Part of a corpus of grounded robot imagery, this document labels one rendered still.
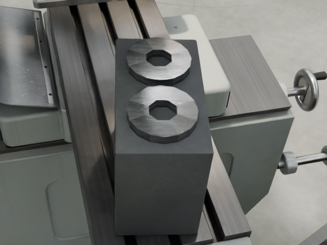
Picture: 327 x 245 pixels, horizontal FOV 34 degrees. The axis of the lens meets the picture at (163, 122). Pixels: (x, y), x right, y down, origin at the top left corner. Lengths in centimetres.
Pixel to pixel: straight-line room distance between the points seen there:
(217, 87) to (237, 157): 25
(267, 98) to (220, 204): 51
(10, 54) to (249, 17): 187
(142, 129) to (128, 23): 52
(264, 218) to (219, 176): 116
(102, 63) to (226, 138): 39
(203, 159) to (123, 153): 10
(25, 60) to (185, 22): 41
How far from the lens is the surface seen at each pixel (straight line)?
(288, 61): 265
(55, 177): 125
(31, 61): 116
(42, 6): 119
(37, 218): 137
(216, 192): 86
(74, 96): 98
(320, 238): 154
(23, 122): 112
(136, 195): 71
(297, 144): 228
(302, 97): 152
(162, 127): 66
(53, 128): 114
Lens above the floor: 165
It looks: 47 degrees down
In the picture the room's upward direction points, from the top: 5 degrees clockwise
